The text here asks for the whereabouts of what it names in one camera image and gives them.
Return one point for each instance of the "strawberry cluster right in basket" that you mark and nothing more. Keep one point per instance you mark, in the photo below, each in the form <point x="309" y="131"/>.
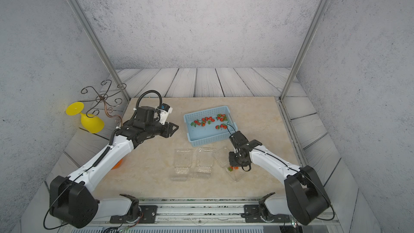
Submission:
<point x="222" y="118"/>

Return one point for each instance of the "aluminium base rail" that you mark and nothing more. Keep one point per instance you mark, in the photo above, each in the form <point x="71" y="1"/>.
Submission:
<point x="216" y="212"/>

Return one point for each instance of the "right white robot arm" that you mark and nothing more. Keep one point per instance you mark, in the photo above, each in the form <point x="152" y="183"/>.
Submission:
<point x="306" y="198"/>

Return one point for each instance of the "strawberry cluster in basket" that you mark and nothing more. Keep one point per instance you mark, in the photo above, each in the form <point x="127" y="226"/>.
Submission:
<point x="222" y="118"/>
<point x="202" y="121"/>

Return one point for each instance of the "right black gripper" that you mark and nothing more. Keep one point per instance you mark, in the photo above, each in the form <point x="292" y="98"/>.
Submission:
<point x="232" y="162"/>

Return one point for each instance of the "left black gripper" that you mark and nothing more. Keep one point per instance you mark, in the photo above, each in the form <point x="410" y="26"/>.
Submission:
<point x="167" y="133"/>

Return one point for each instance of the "yellow plastic goblet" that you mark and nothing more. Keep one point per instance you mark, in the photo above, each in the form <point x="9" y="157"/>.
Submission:
<point x="92" y="124"/>

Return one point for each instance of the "dark wire jewellery stand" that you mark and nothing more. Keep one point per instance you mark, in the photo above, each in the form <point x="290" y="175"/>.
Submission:
<point x="105" y="98"/>

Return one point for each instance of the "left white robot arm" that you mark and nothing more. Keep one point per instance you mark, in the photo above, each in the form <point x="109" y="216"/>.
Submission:
<point x="71" y="198"/>

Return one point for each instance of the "light blue perforated basket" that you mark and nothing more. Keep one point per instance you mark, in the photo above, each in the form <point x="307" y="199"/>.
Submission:
<point x="199" y="136"/>

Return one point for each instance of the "orange plastic bowl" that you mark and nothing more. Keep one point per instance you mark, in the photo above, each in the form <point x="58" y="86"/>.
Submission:
<point x="118" y="164"/>

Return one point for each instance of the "clear clamshell container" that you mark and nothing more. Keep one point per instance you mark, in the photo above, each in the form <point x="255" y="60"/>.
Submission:
<point x="183" y="161"/>
<point x="222" y="157"/>
<point x="204" y="163"/>

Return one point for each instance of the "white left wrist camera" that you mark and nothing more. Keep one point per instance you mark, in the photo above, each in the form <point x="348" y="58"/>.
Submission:
<point x="164" y="111"/>

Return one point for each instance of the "aluminium frame post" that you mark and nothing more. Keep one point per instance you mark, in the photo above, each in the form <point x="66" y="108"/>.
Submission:
<point x="91" y="34"/>
<point x="318" y="15"/>

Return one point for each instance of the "strawberry cluster left in basket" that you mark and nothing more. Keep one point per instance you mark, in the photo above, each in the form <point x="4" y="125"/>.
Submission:
<point x="202" y="121"/>

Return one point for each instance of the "aluminium frame post left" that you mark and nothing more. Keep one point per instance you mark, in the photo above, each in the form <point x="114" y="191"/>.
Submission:
<point x="91" y="34"/>

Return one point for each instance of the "aluminium frame post right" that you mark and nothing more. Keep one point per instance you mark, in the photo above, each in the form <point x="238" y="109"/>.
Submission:
<point x="318" y="15"/>

